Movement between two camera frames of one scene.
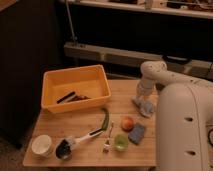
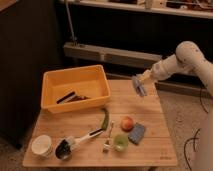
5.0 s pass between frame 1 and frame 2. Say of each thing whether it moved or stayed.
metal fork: stayed
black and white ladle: stayed
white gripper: moved
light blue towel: moved
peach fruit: stayed
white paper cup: stayed
